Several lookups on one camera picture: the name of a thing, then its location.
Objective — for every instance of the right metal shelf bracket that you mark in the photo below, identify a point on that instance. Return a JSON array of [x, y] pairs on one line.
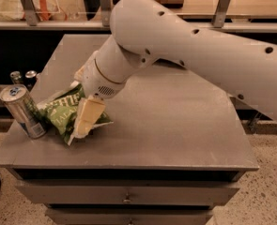
[[219, 17]]

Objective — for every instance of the grey drawer cabinet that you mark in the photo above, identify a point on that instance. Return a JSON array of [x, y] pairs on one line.
[[176, 146]]

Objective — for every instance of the metal shelf bracket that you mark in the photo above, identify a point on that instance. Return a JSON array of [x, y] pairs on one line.
[[219, 17], [30, 13], [105, 12]]

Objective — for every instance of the left metal shelf bracket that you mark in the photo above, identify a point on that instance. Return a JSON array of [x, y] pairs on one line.
[[30, 13]]

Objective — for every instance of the silver blue redbull can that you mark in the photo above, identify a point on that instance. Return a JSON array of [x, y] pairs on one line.
[[24, 110]]

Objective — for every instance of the clear acrylic box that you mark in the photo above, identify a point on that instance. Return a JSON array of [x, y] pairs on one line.
[[74, 9]]

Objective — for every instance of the middle metal shelf bracket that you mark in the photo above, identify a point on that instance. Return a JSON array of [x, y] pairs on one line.
[[105, 12]]

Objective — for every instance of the upper drawer knob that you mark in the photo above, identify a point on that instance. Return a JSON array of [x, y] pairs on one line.
[[127, 199]]

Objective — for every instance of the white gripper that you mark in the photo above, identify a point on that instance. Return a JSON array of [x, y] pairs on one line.
[[96, 79]]

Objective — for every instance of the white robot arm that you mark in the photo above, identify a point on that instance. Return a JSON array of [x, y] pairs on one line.
[[144, 31]]

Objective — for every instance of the green jalapeno chip bag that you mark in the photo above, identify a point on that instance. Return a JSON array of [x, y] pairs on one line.
[[60, 110]]

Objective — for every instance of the white orange plastic bag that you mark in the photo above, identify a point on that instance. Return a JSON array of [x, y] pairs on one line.
[[12, 10]]

